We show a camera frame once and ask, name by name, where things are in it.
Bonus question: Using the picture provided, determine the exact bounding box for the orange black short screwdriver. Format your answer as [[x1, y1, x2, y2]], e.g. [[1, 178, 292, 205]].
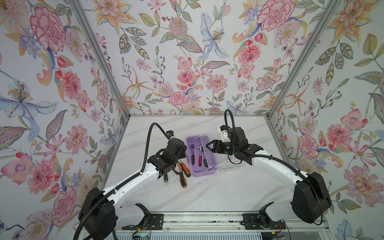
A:
[[180, 163, 191, 178]]

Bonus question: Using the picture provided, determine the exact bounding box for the purple plastic tool box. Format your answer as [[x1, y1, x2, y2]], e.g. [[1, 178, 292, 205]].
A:
[[185, 134, 238, 178]]

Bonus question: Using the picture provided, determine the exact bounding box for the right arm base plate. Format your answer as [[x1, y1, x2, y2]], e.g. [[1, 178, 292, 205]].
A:
[[240, 202, 286, 230]]

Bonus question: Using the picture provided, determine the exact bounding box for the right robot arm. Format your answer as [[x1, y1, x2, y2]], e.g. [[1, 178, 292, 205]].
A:
[[206, 126, 332, 228]]

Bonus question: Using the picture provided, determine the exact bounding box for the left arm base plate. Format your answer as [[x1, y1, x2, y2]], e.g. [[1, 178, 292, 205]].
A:
[[119, 203, 164, 232]]

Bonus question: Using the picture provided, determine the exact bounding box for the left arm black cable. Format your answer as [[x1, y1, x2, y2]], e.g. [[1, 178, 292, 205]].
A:
[[72, 122, 170, 240]]

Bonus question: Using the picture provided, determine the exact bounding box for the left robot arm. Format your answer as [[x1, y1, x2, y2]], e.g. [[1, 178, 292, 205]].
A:
[[73, 138, 187, 240]]

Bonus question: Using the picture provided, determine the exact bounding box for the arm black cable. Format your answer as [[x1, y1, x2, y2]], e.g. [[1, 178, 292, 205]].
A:
[[72, 122, 170, 240], [224, 108, 324, 226]]

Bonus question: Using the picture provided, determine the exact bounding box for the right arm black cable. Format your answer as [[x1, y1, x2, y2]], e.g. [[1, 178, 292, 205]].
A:
[[224, 108, 324, 226]]

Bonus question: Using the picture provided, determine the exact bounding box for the green ratchet wrench with socket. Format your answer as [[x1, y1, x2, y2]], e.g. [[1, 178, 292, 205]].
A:
[[202, 148, 209, 170]]

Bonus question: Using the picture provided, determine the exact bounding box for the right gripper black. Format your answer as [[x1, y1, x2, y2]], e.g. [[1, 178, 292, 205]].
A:
[[206, 140, 239, 156]]

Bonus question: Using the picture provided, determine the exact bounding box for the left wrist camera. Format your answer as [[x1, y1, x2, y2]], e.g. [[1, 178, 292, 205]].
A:
[[166, 130, 175, 139]]

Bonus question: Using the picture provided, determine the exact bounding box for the aluminium mounting rail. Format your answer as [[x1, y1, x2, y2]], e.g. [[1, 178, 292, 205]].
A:
[[115, 212, 329, 234]]

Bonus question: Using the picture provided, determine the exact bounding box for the red handled ratchet wrench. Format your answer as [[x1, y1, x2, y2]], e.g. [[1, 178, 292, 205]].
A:
[[197, 146, 203, 167]]

